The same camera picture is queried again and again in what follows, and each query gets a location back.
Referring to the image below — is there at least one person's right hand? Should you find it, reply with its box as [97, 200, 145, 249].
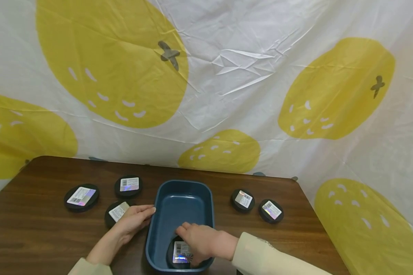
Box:
[175, 222, 240, 267]

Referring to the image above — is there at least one person's left hand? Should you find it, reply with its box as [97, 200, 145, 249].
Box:
[111, 204, 156, 246]

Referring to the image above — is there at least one black round labelled tin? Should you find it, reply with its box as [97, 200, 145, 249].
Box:
[259, 199, 285, 224]
[166, 236, 201, 270]
[114, 175, 143, 199]
[104, 200, 135, 229]
[63, 184, 100, 213]
[231, 189, 256, 213]

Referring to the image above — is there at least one person's left forearm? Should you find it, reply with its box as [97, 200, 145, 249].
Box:
[68, 230, 126, 275]

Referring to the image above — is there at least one person's right forearm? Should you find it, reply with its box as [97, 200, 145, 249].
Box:
[231, 232, 333, 275]

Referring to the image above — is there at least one blue rectangular plastic tray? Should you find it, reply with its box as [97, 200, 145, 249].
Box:
[145, 180, 216, 274]

